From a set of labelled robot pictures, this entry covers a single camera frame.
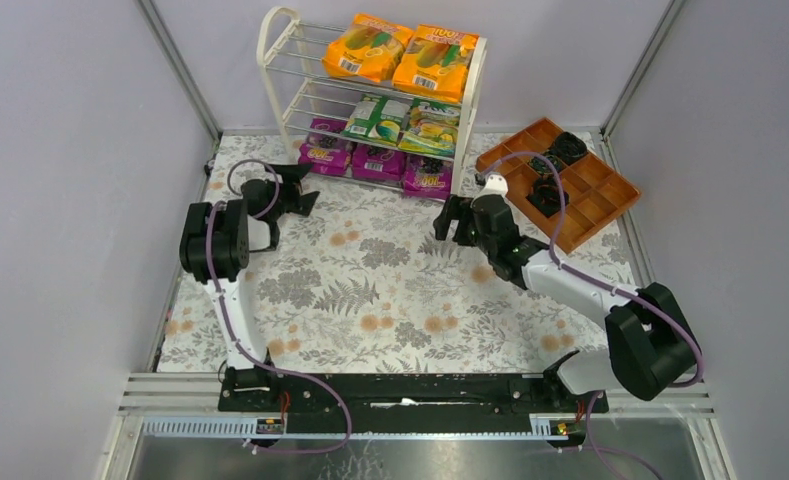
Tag green Fox's candy bag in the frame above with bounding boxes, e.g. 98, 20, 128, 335
398, 99, 461, 157

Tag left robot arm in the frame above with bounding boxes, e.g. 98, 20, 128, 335
179, 159, 323, 389

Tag black round object middle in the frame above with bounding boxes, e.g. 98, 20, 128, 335
529, 152, 562, 177

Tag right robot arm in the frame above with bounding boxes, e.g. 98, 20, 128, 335
433, 194, 703, 401

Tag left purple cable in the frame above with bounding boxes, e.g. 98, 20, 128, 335
205, 158, 354, 457

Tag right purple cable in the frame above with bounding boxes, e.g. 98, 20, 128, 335
476, 150, 707, 480

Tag black round object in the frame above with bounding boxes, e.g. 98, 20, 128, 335
529, 152, 562, 177
526, 175, 570, 218
548, 132, 588, 166

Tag purple grape candy bag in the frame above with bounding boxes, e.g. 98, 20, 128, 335
402, 155, 453, 200
298, 118, 355, 176
351, 144, 407, 182

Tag purple cable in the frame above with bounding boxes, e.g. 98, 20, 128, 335
205, 158, 354, 457
476, 150, 707, 480

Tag black round object bottom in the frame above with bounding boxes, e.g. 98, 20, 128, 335
526, 175, 570, 218

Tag black round object top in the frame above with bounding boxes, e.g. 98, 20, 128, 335
548, 132, 588, 166

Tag orange mango candy bag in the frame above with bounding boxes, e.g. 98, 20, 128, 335
321, 13, 414, 83
392, 24, 480, 103

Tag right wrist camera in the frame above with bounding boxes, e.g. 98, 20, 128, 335
474, 173, 509, 198

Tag white metal shelf rack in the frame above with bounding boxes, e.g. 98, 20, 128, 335
255, 6, 488, 194

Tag green candy bag underneath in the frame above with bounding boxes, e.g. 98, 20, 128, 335
342, 94, 409, 146

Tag orange compartment tray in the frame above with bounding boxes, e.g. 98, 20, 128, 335
476, 117, 641, 253

